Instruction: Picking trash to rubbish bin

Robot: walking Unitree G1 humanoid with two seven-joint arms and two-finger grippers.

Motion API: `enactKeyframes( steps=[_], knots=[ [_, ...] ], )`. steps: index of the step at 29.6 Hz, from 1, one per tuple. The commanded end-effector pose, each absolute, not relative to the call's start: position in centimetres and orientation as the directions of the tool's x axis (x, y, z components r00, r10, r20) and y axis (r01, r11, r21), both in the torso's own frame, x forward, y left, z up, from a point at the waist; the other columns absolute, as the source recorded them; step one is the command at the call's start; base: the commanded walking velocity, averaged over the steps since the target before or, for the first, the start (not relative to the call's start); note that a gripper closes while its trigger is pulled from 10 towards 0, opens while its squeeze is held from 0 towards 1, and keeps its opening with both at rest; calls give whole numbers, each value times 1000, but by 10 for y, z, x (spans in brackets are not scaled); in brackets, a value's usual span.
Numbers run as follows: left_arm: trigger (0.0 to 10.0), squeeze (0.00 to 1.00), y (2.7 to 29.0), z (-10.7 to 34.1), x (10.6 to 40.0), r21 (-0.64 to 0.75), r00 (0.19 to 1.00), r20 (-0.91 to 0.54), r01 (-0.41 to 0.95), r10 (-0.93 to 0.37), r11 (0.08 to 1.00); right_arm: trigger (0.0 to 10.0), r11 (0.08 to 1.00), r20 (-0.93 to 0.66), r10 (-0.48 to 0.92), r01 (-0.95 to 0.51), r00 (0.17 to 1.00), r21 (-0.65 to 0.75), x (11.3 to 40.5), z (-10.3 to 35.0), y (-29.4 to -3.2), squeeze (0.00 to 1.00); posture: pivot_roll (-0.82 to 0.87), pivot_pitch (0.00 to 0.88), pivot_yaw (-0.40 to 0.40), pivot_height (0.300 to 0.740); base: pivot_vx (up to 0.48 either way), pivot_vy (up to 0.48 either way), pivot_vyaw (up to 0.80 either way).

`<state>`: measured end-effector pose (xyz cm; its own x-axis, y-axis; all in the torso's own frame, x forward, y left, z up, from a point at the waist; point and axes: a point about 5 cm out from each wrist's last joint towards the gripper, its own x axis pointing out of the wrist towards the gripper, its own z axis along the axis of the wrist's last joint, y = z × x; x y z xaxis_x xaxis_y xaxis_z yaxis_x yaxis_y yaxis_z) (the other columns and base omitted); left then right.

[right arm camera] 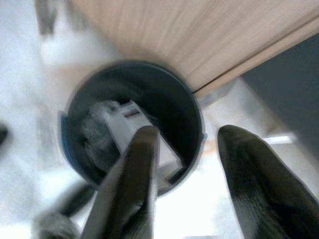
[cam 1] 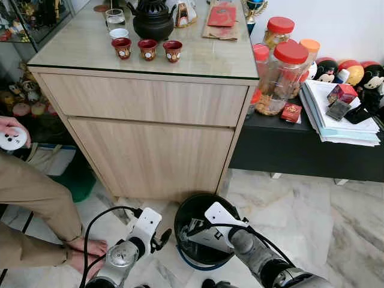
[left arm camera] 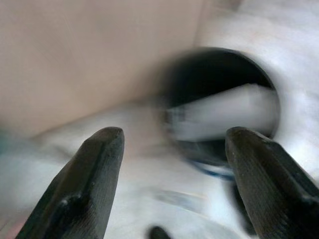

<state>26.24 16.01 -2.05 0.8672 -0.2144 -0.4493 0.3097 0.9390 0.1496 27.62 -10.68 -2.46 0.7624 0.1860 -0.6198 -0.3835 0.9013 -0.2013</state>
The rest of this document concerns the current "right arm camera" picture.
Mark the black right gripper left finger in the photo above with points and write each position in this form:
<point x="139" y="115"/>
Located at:
<point x="129" y="189"/>

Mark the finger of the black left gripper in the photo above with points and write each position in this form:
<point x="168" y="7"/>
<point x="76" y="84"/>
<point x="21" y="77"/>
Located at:
<point x="2" y="134"/>

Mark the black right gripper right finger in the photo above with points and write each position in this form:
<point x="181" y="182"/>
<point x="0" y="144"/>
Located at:
<point x="261" y="189"/>

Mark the white Honor cardboard box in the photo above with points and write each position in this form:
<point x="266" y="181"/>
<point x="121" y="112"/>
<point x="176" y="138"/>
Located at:
<point x="124" y="124"/>

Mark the crumpled clear plastic trash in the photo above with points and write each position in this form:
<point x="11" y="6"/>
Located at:
<point x="96" y="134"/>

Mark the dark blue round rubbish bin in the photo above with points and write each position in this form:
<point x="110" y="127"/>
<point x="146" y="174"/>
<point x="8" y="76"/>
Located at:
<point x="174" y="104"/>

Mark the light wooden cabinet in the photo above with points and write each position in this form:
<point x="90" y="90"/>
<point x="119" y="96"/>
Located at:
<point x="194" y="37"/>

